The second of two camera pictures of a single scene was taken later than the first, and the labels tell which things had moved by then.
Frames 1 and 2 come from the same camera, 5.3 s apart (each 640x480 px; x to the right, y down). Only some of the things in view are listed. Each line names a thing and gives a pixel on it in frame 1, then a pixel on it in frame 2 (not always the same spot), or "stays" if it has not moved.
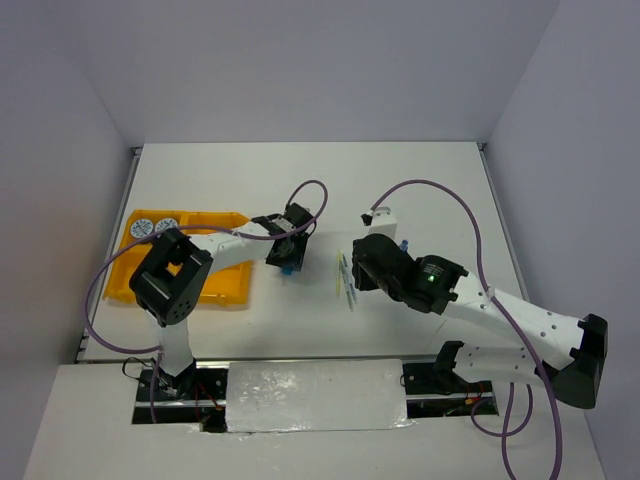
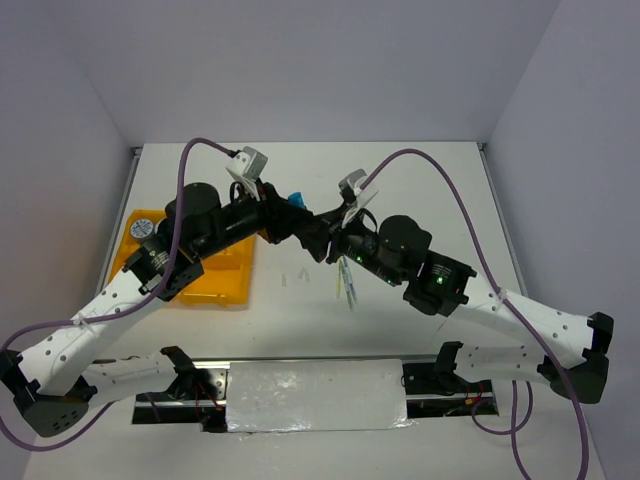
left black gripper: x=296 y=260 to x=279 y=219
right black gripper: x=360 y=277 to x=337 y=231
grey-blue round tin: x=141 y=227 stays
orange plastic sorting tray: x=231 y=286 stays
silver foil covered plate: x=341 y=395 stays
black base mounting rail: x=204 y=400 stays
